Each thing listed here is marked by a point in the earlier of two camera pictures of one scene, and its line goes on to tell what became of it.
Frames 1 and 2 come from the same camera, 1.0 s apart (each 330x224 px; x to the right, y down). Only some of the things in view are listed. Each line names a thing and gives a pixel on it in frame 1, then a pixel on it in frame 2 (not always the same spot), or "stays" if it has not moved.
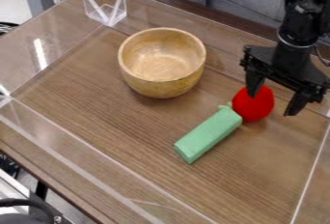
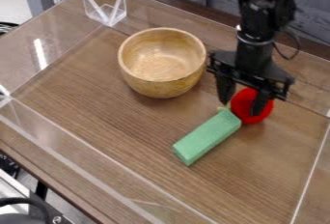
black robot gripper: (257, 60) → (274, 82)
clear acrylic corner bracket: (106, 14) stays
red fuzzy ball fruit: (254, 108) stays
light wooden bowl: (162, 61) stays
